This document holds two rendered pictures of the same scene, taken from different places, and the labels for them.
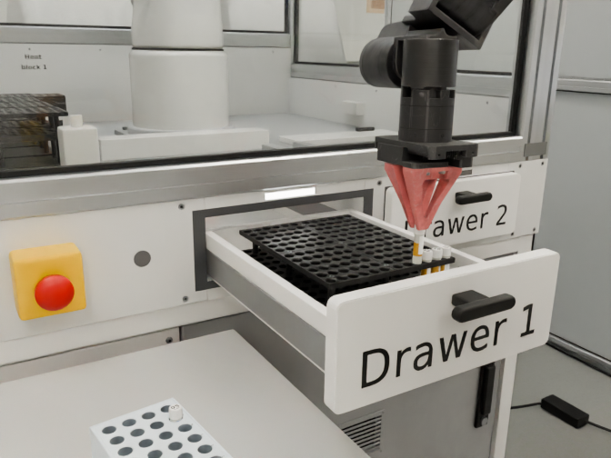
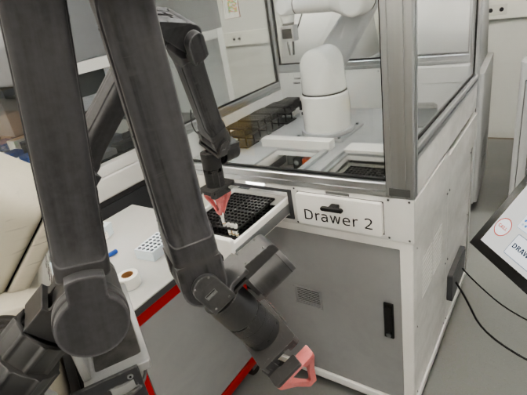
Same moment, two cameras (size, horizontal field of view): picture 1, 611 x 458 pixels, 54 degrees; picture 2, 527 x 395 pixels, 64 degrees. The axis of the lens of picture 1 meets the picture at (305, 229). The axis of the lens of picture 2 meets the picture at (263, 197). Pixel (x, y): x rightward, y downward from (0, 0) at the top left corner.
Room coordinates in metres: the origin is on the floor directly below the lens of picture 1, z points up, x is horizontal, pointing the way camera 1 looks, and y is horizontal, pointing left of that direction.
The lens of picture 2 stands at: (0.36, -1.27, 1.52)
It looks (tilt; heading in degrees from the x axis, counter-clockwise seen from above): 25 degrees down; 69
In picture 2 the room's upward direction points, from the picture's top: 10 degrees counter-clockwise
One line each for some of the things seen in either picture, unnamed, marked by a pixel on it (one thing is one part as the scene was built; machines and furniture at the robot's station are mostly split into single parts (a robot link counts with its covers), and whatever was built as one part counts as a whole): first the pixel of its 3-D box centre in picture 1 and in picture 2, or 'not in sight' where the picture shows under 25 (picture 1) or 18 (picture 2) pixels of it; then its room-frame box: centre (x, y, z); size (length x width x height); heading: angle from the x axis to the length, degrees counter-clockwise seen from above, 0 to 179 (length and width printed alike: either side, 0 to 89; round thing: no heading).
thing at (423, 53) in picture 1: (425, 64); (212, 158); (0.66, -0.12, 1.12); 0.07 x 0.06 x 0.07; 26
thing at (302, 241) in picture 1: (339, 266); (237, 217); (0.72, -0.04, 0.87); 0.22 x 0.18 x 0.06; 31
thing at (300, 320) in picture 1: (335, 268); (238, 217); (0.73, -0.04, 0.86); 0.40 x 0.26 x 0.06; 31
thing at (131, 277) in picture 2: not in sight; (129, 279); (0.34, -0.03, 0.78); 0.07 x 0.07 x 0.04
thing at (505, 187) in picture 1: (455, 212); (337, 212); (0.99, -0.25, 0.87); 0.29 x 0.02 x 0.11; 121
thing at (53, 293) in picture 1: (54, 291); not in sight; (0.61, 0.27, 0.88); 0.04 x 0.03 x 0.04; 121
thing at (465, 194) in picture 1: (468, 196); (332, 208); (0.97, -0.27, 0.91); 0.07 x 0.04 x 0.01; 121
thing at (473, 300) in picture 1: (475, 303); not in sight; (0.53, -0.16, 0.91); 0.07 x 0.04 x 0.01; 121
